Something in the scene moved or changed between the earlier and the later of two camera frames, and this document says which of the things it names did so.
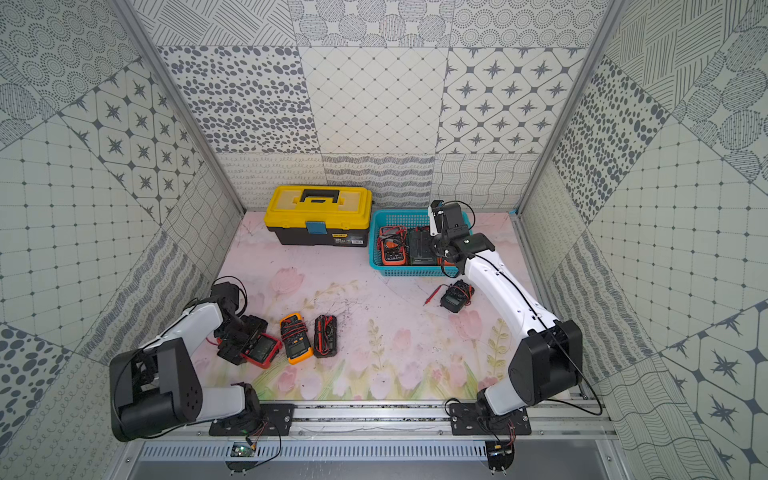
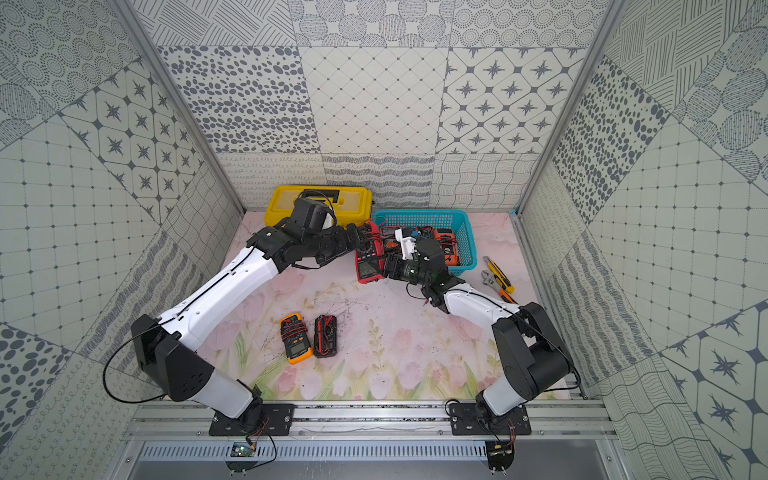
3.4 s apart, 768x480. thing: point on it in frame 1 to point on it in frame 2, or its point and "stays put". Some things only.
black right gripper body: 439,242 to 407,270
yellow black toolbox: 319,215 stays put
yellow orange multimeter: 294,334 stays put
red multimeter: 262,351 to 370,259
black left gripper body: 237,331 to 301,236
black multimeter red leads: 325,336 stays put
